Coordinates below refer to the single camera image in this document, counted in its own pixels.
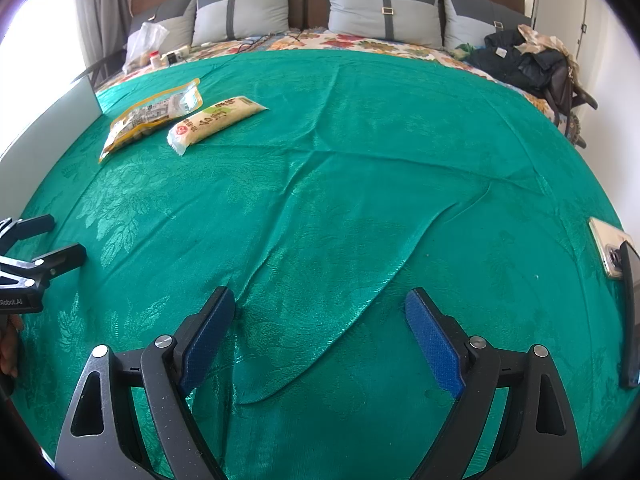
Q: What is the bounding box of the yellow peanut snack packet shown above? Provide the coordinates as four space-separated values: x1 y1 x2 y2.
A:
99 78 203 162

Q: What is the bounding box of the long white snack packet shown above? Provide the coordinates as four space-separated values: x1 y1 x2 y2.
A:
167 96 267 156

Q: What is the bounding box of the beige cloth on bag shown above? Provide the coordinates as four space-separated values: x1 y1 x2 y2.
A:
516 24 579 78

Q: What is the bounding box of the white phone on table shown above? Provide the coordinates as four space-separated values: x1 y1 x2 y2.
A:
588 217 634 280

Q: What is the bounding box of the black cable on sofa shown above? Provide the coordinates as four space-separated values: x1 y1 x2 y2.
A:
234 29 306 56

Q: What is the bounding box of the black bag on sofa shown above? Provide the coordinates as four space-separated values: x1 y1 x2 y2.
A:
465 29 598 116

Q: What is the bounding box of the white cardboard box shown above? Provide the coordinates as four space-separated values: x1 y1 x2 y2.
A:
0 75 103 218

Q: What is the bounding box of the far left grey cushion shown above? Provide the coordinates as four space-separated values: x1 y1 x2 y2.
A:
129 0 196 54

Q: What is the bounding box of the far right grey cushion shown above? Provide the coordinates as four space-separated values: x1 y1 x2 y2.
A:
442 0 530 50

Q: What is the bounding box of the white power strip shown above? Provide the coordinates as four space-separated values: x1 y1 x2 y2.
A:
174 44 191 58

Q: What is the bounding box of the grey cushion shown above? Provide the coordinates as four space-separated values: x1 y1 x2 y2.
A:
442 0 530 50
328 0 442 49
192 0 288 46
129 0 196 54

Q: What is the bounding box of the white red-capped bottle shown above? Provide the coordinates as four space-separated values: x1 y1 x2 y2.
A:
150 51 163 70

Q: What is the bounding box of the black smartphone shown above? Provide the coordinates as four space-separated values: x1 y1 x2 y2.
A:
618 242 640 388

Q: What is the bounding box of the dark wooden armchair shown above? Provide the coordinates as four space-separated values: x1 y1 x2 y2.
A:
73 48 126 90

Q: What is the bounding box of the clear plastic bag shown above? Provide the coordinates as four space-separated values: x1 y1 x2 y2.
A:
122 22 169 74

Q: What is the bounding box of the grey curtain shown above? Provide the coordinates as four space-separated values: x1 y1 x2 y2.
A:
75 0 131 65

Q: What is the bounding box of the person's left hand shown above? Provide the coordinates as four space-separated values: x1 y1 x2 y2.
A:
1 314 24 378

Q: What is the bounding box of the green tablecloth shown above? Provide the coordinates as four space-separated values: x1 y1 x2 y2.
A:
13 50 634 479

